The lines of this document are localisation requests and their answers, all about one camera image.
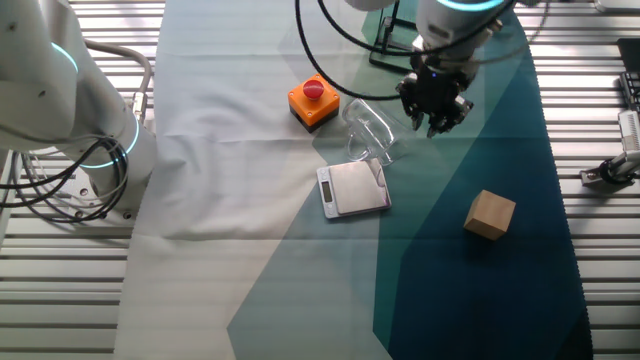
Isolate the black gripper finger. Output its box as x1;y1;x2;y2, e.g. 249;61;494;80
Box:
397;74;427;133
425;97;475;139

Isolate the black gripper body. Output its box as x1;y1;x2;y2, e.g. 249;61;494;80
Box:
409;54;474;119

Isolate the clear glass cup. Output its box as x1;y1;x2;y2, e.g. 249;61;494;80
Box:
341;97;401;167

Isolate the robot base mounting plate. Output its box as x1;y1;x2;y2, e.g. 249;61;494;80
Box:
69;169;139;221

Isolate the orange emergency stop button box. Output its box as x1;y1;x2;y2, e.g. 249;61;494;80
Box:
287;73;341;134

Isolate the wooden cube block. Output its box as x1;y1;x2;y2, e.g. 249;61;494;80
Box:
463;189;517;242

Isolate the silver digital kitchen scale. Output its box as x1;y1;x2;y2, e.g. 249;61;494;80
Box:
316;158;393;220

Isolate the black flat panel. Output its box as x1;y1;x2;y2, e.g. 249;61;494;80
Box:
616;37;640;73

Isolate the teal white blue tablecloth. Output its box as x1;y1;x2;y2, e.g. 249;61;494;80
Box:
113;0;594;360

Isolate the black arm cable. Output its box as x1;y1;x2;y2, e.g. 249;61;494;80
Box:
294;0;551;101

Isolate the black wire cup rack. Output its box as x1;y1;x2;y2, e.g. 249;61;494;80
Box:
368;0;419;74

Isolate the small camera mount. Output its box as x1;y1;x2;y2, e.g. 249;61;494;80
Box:
579;151;640;189

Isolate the small silver camera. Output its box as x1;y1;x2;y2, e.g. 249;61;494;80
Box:
618;110;640;153

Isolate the thick grey conduit hose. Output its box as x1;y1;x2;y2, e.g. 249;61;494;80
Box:
82;39;154;124

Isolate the robot base cable bundle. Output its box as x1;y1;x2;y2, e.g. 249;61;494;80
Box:
0;137;130;225

